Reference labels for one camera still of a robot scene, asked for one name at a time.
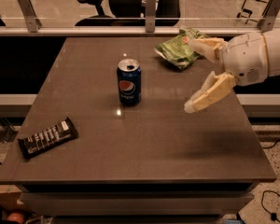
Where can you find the orange round object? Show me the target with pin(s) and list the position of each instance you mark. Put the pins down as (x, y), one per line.
(18, 217)

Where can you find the left metal rail bracket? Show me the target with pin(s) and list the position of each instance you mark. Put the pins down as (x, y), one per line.
(33, 23)

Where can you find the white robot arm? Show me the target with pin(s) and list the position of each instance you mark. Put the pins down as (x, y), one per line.
(272, 41)

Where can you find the black chocolate bar wrapper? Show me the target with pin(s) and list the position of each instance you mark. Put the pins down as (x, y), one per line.
(47, 139)

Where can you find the yellow black cart frame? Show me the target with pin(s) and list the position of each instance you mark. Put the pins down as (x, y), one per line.
(252, 10)

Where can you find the right metal rail bracket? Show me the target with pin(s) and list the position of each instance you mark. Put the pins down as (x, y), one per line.
(267, 21)

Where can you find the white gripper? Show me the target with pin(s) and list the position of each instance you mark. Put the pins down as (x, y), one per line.
(244, 58)

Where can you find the blue pepsi can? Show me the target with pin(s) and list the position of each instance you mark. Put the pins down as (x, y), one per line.
(129, 81)

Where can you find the black office chair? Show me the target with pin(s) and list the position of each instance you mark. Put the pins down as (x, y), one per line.
(131, 13)

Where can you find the green chip bag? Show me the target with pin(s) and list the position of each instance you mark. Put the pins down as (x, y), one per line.
(177, 51)

